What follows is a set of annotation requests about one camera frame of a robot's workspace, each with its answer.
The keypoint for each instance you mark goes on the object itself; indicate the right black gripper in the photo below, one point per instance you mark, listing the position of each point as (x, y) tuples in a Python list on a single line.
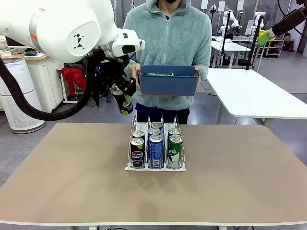
[(290, 22)]

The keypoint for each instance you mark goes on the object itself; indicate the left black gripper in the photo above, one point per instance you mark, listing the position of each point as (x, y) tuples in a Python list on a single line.
[(112, 70)]

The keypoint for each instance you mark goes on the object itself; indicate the black Pepsi can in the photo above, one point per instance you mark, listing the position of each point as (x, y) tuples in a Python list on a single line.
[(138, 155), (138, 134), (126, 105)]

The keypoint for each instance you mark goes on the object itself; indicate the blue plastic bin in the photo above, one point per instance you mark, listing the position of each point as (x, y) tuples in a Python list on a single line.
[(168, 86)]

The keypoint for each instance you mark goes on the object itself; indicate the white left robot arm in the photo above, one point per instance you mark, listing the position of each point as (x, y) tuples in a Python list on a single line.
[(60, 28)]

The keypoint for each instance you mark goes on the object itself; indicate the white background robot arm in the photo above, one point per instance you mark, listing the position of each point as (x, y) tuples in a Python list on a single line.
[(260, 16), (225, 24)]

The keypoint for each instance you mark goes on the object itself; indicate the person's left forearm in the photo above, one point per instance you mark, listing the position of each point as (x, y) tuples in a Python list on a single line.
[(205, 74)]

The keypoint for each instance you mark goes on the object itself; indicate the white clear can dispenser rack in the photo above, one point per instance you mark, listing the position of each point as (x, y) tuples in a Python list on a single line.
[(156, 169)]

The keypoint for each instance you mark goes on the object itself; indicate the person's right hand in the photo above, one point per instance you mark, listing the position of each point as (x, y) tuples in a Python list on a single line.
[(134, 70)]

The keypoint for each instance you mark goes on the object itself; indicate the person's left hand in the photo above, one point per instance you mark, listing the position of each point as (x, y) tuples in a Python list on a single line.
[(198, 69)]

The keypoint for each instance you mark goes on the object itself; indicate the wooden shelf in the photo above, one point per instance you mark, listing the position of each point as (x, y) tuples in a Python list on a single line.
[(274, 41)]

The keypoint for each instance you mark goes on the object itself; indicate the red fire extinguisher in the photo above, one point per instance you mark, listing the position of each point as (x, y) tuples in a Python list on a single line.
[(290, 46)]

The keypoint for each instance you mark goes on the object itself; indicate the black tripod stand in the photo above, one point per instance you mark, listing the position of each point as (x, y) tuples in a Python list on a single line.
[(250, 60)]

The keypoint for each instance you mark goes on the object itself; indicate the white background table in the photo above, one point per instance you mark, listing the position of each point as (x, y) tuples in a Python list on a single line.
[(227, 45)]

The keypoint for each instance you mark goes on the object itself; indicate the red jacket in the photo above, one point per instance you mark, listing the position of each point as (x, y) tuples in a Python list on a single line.
[(74, 79)]

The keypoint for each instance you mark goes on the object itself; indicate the white side table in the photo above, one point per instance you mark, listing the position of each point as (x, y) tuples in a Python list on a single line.
[(251, 95)]

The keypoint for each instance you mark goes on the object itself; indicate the person in teal fleece jacket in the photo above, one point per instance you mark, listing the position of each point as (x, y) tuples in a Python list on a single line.
[(168, 43)]

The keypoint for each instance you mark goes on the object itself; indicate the white cabinet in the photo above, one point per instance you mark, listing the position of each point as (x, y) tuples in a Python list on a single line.
[(48, 79)]

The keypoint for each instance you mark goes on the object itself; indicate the green bowl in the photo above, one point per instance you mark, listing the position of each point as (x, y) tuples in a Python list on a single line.
[(30, 53)]

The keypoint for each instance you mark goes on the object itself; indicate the white air purifier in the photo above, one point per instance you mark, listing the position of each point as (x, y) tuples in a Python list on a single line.
[(24, 124)]

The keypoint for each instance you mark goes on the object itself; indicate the white small desk frame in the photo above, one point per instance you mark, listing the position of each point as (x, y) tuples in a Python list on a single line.
[(72, 102)]

